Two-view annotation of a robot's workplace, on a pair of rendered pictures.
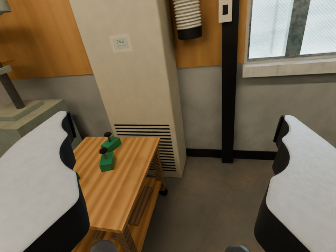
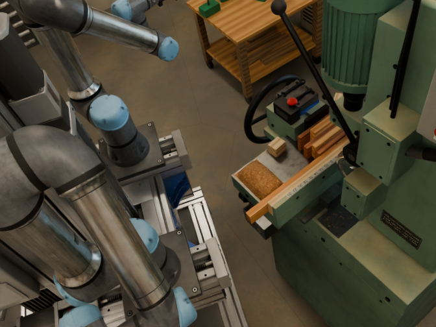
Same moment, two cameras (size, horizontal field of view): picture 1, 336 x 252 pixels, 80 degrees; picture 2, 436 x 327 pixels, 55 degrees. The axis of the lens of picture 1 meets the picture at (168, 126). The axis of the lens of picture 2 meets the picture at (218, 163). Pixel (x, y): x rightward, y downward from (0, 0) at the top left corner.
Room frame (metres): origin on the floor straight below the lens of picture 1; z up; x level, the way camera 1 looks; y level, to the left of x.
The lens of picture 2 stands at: (-0.87, -1.08, 1.93)
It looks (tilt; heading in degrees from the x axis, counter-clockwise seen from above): 52 degrees down; 53
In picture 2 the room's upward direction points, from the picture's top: 16 degrees counter-clockwise
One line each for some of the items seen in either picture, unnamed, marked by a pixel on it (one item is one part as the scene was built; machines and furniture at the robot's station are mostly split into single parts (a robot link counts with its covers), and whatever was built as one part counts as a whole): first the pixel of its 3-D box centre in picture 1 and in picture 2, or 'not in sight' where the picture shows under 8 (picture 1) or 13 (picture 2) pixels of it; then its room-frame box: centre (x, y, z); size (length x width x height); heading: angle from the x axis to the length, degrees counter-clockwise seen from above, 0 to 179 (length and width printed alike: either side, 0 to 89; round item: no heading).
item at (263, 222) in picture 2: not in sight; (261, 218); (-0.32, -0.54, 0.58); 0.12 x 0.08 x 0.08; 77
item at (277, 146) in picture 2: not in sight; (277, 146); (-0.23, -0.56, 0.92); 0.04 x 0.03 x 0.04; 173
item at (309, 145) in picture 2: not in sight; (324, 137); (-0.13, -0.67, 0.93); 0.16 x 0.02 x 0.05; 167
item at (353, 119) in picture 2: not in sight; (356, 121); (-0.10, -0.75, 1.03); 0.14 x 0.07 x 0.09; 77
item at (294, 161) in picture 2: not in sight; (314, 138); (-0.11, -0.62, 0.87); 0.61 x 0.30 x 0.06; 167
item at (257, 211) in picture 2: not in sight; (334, 152); (-0.16, -0.72, 0.92); 0.67 x 0.02 x 0.04; 167
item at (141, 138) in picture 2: not in sight; (124, 142); (-0.47, -0.07, 0.87); 0.15 x 0.15 x 0.10
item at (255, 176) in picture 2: not in sight; (259, 176); (-0.35, -0.58, 0.92); 0.14 x 0.09 x 0.04; 77
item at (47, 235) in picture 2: not in sight; (51, 237); (-0.86, -0.44, 1.19); 0.15 x 0.12 x 0.55; 162
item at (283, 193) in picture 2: not in sight; (346, 149); (-0.13, -0.74, 0.92); 0.60 x 0.02 x 0.05; 167
